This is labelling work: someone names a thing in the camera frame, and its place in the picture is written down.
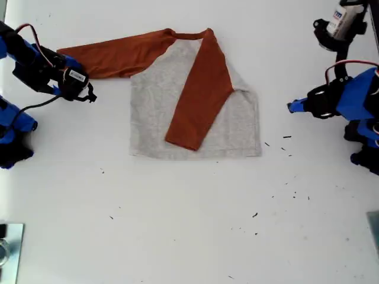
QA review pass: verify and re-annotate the grey t-shirt with brown sleeves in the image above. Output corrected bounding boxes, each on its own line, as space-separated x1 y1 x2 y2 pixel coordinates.
56 27 263 162

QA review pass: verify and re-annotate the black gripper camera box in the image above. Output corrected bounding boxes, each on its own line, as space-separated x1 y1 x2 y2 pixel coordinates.
313 0 368 51
57 67 98 103

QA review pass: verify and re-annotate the black camera cable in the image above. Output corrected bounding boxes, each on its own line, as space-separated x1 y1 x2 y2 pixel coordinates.
10 95 60 125

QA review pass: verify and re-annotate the black camera stalk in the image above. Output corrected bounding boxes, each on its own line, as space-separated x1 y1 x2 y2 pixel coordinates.
333 49 355 82

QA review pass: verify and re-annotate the red white arm wire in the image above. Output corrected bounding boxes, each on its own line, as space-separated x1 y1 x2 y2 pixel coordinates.
325 60 379 86
14 22 68 80

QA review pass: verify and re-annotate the steel base plate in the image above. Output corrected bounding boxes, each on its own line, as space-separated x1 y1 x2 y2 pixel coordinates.
0 223 25 284

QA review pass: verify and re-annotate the steel post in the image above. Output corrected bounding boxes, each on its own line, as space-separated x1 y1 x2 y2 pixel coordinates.
0 238 11 267

